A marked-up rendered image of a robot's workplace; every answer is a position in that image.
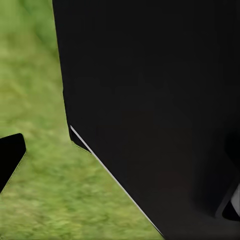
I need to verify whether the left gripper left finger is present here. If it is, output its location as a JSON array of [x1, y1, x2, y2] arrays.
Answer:
[[0, 133, 26, 193]]

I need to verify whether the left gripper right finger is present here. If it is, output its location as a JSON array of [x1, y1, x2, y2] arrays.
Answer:
[[224, 133, 240, 173]]

